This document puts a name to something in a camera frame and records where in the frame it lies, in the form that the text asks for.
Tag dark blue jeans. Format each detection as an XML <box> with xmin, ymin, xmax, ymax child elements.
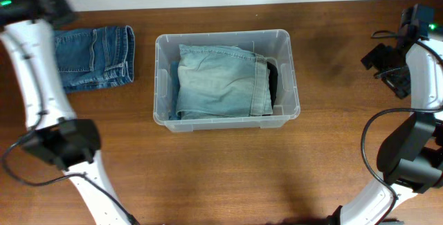
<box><xmin>54</xmin><ymin>26</ymin><xmax>136</xmax><ymax>93</ymax></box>

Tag clear plastic storage bin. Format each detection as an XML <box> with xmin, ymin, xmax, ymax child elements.
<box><xmin>153</xmin><ymin>29</ymin><xmax>300</xmax><ymax>132</ymax></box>

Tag black cloth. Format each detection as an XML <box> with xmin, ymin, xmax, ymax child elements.
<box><xmin>267</xmin><ymin>62</ymin><xmax>278</xmax><ymax>107</ymax></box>

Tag teal blue cloth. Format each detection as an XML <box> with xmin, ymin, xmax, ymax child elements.
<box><xmin>169</xmin><ymin>61</ymin><xmax>181</xmax><ymax>120</ymax></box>

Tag light blue jeans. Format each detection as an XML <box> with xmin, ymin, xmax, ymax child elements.
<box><xmin>175</xmin><ymin>44</ymin><xmax>273</xmax><ymax>120</ymax></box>

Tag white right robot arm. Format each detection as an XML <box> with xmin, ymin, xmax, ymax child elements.
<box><xmin>325</xmin><ymin>4</ymin><xmax>442</xmax><ymax>225</ymax></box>

